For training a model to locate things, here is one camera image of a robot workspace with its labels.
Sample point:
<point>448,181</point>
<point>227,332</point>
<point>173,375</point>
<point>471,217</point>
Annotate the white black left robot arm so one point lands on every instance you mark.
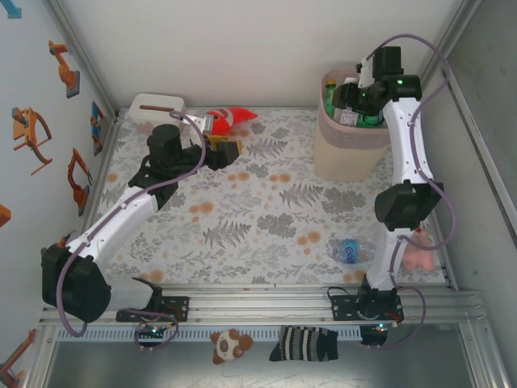
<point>113,226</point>

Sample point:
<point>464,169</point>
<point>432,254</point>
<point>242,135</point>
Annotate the brown white panda plush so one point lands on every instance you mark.
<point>228,345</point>

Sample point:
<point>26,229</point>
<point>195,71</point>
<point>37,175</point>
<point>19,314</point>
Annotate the floral tablecloth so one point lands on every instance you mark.
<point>242,271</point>

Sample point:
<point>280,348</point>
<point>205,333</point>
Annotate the black white striped sock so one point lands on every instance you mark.
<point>303,343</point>

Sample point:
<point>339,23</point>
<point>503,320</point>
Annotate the beige mesh bin pink liner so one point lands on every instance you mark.
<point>347,157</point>

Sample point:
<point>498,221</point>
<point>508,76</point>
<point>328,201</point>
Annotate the blue orange wall sticker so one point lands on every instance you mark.
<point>97,127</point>

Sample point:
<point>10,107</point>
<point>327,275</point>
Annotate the pink plush toy red hat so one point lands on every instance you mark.
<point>418,252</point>

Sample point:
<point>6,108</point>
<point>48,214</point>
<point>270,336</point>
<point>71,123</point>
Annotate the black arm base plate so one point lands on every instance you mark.
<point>182,309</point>
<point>343,309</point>

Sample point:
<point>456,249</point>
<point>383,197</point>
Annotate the Ganten water bottle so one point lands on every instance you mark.
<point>349,250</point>

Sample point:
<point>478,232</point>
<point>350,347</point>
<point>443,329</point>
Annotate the aluminium profile frame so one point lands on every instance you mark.
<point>262,307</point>

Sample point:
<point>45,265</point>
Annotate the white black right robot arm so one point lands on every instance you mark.
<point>408,141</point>

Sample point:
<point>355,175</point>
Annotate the small orange wall sticker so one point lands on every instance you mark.
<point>4,215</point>

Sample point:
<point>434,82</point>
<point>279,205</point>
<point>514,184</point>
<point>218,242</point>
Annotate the orange claw wall sticker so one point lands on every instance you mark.
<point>28,135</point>

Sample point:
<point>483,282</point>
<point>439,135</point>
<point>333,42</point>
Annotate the small circuit board green LED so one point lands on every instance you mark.
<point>153,331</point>
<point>381,326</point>

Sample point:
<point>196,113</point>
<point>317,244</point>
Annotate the white pink tissue box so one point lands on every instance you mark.
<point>153,109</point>

